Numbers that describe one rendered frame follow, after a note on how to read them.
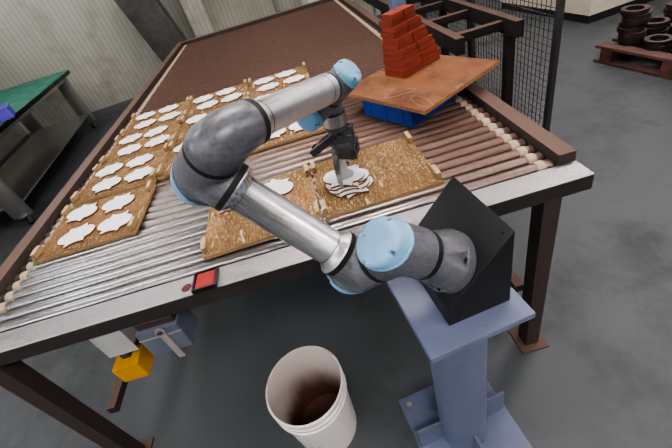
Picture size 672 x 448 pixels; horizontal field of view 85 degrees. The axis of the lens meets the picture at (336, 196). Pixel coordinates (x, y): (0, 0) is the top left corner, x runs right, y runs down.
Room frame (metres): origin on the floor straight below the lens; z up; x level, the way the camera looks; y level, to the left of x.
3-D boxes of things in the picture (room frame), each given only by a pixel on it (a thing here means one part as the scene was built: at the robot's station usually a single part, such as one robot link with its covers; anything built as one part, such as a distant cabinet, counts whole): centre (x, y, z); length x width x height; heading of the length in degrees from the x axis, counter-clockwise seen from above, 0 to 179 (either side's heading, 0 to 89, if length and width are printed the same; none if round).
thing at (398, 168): (1.11, -0.15, 0.93); 0.41 x 0.35 x 0.02; 91
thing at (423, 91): (1.58, -0.51, 1.03); 0.50 x 0.50 x 0.02; 30
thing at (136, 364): (0.82, 0.83, 0.74); 0.09 x 0.08 x 0.24; 90
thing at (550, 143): (2.89, -0.74, 0.90); 4.04 x 0.06 x 0.10; 0
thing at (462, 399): (0.57, -0.21, 0.44); 0.38 x 0.38 x 0.87; 7
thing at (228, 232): (1.10, 0.27, 0.93); 0.41 x 0.35 x 0.02; 91
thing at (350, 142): (1.07, -0.07, 1.11); 0.09 x 0.08 x 0.12; 70
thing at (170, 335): (0.82, 0.65, 0.77); 0.14 x 0.11 x 0.18; 90
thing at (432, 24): (3.44, -1.06, 0.51); 2.97 x 0.38 x 1.02; 0
